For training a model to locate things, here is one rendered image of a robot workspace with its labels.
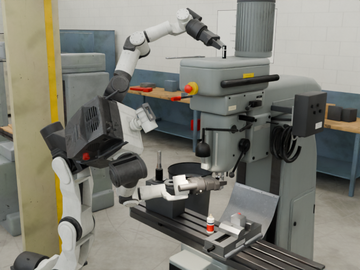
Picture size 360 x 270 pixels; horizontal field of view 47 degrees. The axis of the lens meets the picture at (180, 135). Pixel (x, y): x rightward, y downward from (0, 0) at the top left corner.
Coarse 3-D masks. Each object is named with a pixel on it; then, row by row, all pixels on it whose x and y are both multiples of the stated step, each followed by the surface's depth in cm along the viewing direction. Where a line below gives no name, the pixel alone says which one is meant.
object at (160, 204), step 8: (152, 184) 250; (168, 184) 244; (168, 192) 243; (152, 200) 253; (160, 200) 249; (176, 200) 245; (184, 200) 251; (152, 208) 254; (160, 208) 250; (168, 208) 245; (176, 208) 246; (184, 208) 253; (168, 216) 247
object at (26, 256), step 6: (24, 252) 241; (30, 252) 241; (18, 258) 237; (24, 258) 236; (30, 258) 235; (36, 258) 235; (42, 258) 237; (48, 258) 241; (18, 264) 235; (24, 264) 234; (30, 264) 233; (36, 264) 233
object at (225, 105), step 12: (192, 96) 208; (204, 96) 203; (216, 96) 197; (228, 96) 195; (240, 96) 201; (252, 96) 209; (192, 108) 210; (204, 108) 204; (216, 108) 198; (228, 108) 196; (240, 108) 203; (252, 108) 211
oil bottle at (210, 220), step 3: (210, 216) 227; (207, 219) 227; (210, 219) 226; (213, 219) 227; (207, 222) 227; (210, 222) 226; (213, 222) 227; (207, 225) 228; (210, 225) 227; (213, 225) 227; (207, 228) 228; (210, 228) 227; (213, 228) 228; (207, 231) 228; (210, 231) 228; (213, 231) 229
